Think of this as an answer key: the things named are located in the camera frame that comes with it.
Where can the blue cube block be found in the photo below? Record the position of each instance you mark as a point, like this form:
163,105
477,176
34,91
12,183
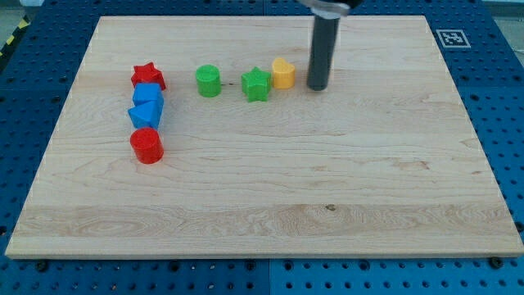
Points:
148,92

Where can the red cylinder block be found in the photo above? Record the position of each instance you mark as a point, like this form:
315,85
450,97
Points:
147,145

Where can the yellow heart block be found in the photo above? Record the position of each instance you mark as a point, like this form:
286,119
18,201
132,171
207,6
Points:
284,74

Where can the light wooden board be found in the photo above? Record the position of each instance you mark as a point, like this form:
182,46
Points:
384,163

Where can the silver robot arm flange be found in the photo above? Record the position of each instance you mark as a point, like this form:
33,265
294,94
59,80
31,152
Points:
330,9

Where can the yellow black hazard tape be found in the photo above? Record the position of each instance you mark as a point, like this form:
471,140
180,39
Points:
15,38

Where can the red star block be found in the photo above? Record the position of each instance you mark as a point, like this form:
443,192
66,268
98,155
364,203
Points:
148,74

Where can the white fiducial marker tag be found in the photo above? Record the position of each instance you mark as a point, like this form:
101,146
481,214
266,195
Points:
453,38

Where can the blue triangle block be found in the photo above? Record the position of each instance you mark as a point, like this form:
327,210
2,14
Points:
145,115

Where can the green star block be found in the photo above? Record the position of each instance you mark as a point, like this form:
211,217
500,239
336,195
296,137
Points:
256,84

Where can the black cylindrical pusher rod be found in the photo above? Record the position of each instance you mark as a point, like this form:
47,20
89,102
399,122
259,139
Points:
322,47

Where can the green cylinder block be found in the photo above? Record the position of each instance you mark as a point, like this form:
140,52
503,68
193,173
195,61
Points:
208,81

